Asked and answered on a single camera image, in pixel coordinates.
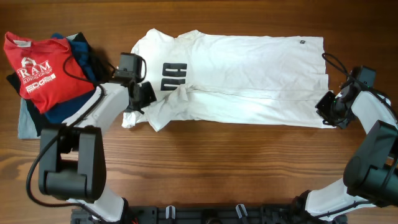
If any white t-shirt black print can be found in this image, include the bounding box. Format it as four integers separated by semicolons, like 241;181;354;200
122;29;329;131

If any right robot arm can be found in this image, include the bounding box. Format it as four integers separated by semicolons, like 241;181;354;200
302;66;397;223

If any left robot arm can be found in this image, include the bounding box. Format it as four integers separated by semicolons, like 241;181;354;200
25;53;156;223

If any black folded shirt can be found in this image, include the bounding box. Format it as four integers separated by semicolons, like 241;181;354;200
4;32;110;139

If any navy blue folded shirt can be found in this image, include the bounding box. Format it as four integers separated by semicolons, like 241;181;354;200
44;32;107;123

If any red folded printed t-shirt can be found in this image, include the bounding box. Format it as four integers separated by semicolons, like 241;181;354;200
4;32;94;113

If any grey folded shirt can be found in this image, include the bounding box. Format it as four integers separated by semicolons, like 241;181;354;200
17;32;90;139

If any right black cable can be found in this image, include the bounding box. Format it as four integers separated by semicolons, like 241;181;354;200
322;52;398;218

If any black cable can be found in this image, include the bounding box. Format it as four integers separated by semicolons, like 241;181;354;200
322;52;398;218
25;54;147;223

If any left black cable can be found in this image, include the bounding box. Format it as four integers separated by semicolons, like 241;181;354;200
25;54;147;223

